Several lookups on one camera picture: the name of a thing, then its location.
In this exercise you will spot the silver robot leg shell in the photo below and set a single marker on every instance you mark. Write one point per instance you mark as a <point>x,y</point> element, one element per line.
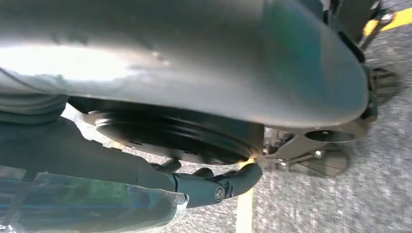
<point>193,58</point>

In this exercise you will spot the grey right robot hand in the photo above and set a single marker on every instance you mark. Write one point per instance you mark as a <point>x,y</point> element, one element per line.
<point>80,154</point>

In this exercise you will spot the black robot lower leg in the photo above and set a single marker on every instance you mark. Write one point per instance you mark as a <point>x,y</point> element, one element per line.
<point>354,16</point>

